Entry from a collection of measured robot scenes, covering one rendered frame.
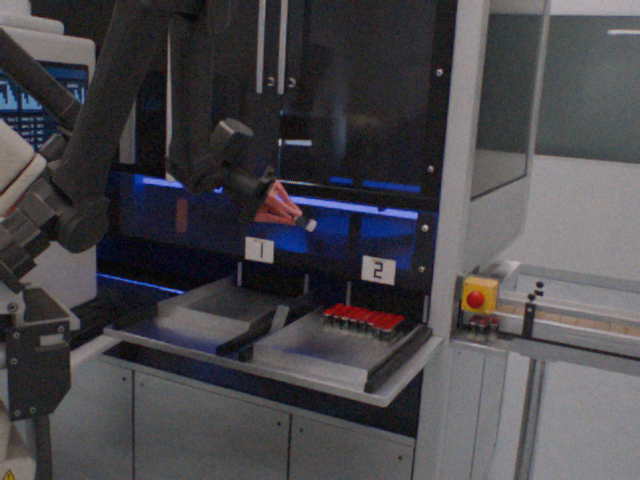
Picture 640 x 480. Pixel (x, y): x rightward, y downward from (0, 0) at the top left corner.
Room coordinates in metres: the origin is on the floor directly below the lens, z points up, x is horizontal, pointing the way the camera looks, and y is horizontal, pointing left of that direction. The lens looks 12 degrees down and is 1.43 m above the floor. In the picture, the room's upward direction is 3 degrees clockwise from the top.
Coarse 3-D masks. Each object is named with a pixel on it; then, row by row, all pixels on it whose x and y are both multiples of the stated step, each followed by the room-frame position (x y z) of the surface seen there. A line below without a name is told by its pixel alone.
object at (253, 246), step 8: (248, 240) 1.82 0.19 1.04; (256, 240) 1.81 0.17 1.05; (264, 240) 1.79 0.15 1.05; (248, 248) 1.82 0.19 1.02; (256, 248) 1.80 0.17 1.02; (264, 248) 1.79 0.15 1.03; (272, 248) 1.78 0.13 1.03; (248, 256) 1.81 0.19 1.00; (256, 256) 1.80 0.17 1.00; (264, 256) 1.79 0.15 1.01; (272, 256) 1.78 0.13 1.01
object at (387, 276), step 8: (368, 264) 1.67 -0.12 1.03; (376, 264) 1.66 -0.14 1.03; (384, 264) 1.65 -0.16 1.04; (392, 264) 1.64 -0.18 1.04; (368, 272) 1.67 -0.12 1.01; (376, 272) 1.66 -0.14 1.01; (384, 272) 1.65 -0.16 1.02; (392, 272) 1.64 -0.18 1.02; (376, 280) 1.66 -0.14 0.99; (384, 280) 1.65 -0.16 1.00; (392, 280) 1.64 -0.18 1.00
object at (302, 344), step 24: (312, 312) 1.62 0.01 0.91; (288, 336) 1.51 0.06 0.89; (312, 336) 1.54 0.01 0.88; (336, 336) 1.55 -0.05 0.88; (408, 336) 1.49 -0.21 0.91; (264, 360) 1.37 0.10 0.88; (288, 360) 1.34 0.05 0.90; (312, 360) 1.32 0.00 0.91; (336, 360) 1.39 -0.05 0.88; (360, 360) 1.40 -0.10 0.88; (384, 360) 1.35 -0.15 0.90; (360, 384) 1.27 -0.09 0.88
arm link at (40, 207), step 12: (48, 192) 0.99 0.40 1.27; (60, 192) 0.99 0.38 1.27; (24, 204) 0.97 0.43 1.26; (36, 204) 0.97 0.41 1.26; (48, 204) 0.98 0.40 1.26; (60, 204) 0.98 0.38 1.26; (72, 204) 0.98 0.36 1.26; (36, 216) 0.95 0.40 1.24; (48, 216) 0.96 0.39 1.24; (48, 228) 0.96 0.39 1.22; (48, 240) 0.98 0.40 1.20
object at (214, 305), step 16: (208, 288) 1.81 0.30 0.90; (224, 288) 1.88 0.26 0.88; (240, 288) 1.90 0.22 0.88; (160, 304) 1.62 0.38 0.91; (176, 304) 1.68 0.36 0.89; (192, 304) 1.72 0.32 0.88; (208, 304) 1.73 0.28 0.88; (224, 304) 1.74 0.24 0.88; (240, 304) 1.75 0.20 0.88; (256, 304) 1.76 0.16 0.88; (272, 304) 1.77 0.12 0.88; (288, 304) 1.69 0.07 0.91; (192, 320) 1.58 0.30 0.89; (208, 320) 1.56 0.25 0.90; (224, 320) 1.54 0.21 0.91; (240, 320) 1.52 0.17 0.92; (256, 320) 1.54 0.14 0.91
